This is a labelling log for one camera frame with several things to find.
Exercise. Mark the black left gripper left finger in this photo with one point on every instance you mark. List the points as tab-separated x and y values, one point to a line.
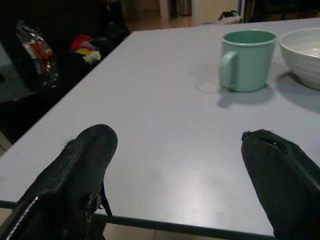
67	180

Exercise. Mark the green plastic mug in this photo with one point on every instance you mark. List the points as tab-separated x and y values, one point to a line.
246	61

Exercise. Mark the clear plastic snack bag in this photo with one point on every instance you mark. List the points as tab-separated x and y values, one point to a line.
37	56

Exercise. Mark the dark sofa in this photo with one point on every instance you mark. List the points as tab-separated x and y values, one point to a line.
50	62

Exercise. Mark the white ribbed ceramic bowl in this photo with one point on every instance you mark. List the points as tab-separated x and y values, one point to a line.
303	56

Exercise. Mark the pile of colourful items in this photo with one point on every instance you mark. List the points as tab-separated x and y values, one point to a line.
86	48

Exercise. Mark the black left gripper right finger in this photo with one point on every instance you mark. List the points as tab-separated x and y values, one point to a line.
282	185

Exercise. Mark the black and white bag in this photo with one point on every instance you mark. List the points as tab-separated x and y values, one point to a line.
228	15

